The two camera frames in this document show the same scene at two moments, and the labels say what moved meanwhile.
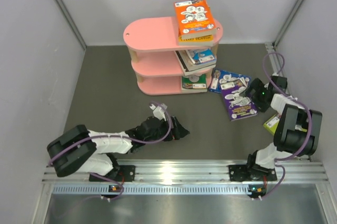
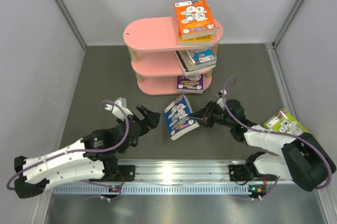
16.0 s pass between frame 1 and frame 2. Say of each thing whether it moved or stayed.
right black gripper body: moved
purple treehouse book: moved
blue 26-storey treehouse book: stayed
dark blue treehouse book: moved
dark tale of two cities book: stayed
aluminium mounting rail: stayed
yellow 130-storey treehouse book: stayed
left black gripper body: moved
